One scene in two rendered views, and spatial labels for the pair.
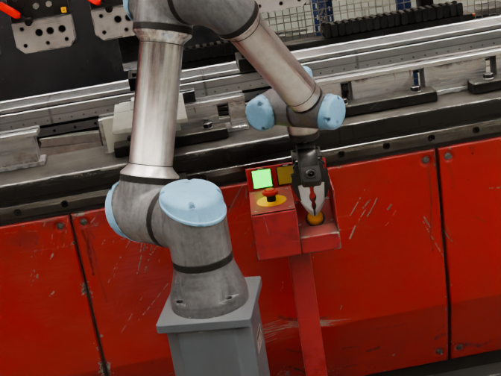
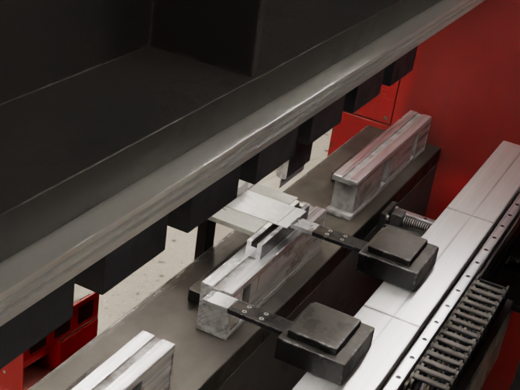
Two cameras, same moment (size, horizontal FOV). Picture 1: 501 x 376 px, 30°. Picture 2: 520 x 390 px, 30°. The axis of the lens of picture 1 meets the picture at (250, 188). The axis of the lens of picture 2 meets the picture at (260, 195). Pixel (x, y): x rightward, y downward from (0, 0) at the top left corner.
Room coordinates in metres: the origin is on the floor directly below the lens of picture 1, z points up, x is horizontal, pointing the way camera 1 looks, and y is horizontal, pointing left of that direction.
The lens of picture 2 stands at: (3.12, -1.21, 1.84)
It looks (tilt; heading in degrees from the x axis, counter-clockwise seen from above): 27 degrees down; 117
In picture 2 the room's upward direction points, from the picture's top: 8 degrees clockwise
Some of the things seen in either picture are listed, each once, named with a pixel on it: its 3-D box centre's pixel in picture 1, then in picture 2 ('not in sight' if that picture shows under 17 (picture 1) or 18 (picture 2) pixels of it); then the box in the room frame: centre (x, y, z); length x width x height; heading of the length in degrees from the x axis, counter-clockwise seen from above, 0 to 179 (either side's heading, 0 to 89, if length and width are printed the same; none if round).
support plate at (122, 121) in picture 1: (149, 113); (216, 194); (2.28, 0.22, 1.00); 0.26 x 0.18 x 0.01; 4
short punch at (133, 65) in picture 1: (139, 50); (295, 155); (2.43, 0.23, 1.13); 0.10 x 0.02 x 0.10; 94
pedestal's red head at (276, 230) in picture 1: (292, 208); (29, 335); (2.11, -0.09, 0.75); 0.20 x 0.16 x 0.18; 89
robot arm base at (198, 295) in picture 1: (206, 277); not in sight; (1.63, 0.11, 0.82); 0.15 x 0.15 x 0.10
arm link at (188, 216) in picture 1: (193, 219); not in sight; (1.63, 0.12, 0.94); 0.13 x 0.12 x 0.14; 46
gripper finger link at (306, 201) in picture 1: (305, 196); not in sight; (2.11, -0.13, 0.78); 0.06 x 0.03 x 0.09; 179
